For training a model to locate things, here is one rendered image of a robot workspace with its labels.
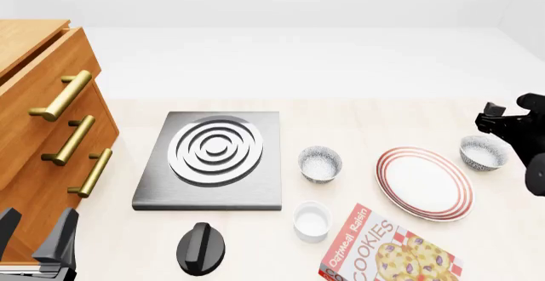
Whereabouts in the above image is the small white ramekin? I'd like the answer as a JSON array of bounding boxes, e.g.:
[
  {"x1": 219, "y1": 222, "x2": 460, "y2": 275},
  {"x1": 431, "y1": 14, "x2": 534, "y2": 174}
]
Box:
[{"x1": 291, "y1": 199, "x2": 334, "y2": 244}]

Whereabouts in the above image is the white plate with red rings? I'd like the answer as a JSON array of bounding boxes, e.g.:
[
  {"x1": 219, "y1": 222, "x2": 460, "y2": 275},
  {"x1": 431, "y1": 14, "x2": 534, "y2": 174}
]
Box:
[{"x1": 374, "y1": 146, "x2": 475, "y2": 222}]

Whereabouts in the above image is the oatmeal raisin cookies box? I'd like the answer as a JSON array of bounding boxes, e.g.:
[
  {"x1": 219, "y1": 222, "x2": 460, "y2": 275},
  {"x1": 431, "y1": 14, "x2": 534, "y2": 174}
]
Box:
[{"x1": 317, "y1": 202, "x2": 465, "y2": 281}]

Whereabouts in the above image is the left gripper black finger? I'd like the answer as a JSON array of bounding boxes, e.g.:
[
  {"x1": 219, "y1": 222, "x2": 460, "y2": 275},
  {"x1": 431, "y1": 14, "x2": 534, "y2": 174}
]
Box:
[
  {"x1": 0, "y1": 207, "x2": 23, "y2": 262},
  {"x1": 31, "y1": 207, "x2": 81, "y2": 270}
]

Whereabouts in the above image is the brass drawer handle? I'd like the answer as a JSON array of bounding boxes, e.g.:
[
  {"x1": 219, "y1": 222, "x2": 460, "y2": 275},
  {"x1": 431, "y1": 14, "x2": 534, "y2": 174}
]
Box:
[
  {"x1": 40, "y1": 114, "x2": 96, "y2": 167},
  {"x1": 28, "y1": 69, "x2": 93, "y2": 123},
  {"x1": 66, "y1": 148, "x2": 114, "y2": 199}
]

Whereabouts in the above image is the wooden drawer, middle-sized front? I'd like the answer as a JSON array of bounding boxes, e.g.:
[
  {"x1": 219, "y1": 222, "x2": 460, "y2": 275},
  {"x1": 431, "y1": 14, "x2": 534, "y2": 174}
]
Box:
[{"x1": 0, "y1": 81, "x2": 111, "y2": 250}]

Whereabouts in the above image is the wooden cabinet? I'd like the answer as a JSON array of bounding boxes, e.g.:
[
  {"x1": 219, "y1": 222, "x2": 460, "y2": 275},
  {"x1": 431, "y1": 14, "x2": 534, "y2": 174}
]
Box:
[{"x1": 0, "y1": 18, "x2": 120, "y2": 265}]

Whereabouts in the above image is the wooden drawer, smallest front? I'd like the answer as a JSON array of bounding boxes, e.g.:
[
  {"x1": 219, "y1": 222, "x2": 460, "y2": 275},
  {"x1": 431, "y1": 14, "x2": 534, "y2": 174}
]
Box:
[{"x1": 8, "y1": 111, "x2": 120, "y2": 263}]

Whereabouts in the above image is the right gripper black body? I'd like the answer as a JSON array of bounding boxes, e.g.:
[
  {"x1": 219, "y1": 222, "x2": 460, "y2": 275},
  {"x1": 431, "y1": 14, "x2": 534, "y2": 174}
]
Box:
[{"x1": 474, "y1": 111, "x2": 517, "y2": 139}]

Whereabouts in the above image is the patterned black-white bowl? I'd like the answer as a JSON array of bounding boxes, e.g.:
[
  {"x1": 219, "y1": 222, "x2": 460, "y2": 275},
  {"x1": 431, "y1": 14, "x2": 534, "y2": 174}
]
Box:
[
  {"x1": 458, "y1": 135, "x2": 513, "y2": 173},
  {"x1": 297, "y1": 145, "x2": 344, "y2": 186}
]

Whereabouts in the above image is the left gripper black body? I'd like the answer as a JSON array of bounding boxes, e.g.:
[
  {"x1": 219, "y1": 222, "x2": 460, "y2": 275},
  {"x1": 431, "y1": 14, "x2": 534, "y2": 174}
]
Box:
[{"x1": 0, "y1": 259, "x2": 78, "y2": 281}]

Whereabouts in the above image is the flat stove plate with rings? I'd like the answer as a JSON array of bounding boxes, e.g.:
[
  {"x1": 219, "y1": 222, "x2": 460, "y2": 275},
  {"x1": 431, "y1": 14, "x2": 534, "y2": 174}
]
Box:
[{"x1": 131, "y1": 110, "x2": 284, "y2": 212}]

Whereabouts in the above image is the round black stove knob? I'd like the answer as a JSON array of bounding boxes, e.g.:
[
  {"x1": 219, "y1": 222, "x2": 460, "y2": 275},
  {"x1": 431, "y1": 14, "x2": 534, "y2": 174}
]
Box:
[{"x1": 175, "y1": 221, "x2": 227, "y2": 278}]

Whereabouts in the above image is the wooden drawer, largest front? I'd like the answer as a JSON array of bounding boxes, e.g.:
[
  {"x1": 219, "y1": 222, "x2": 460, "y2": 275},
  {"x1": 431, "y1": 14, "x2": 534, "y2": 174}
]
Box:
[{"x1": 0, "y1": 26, "x2": 102, "y2": 192}]

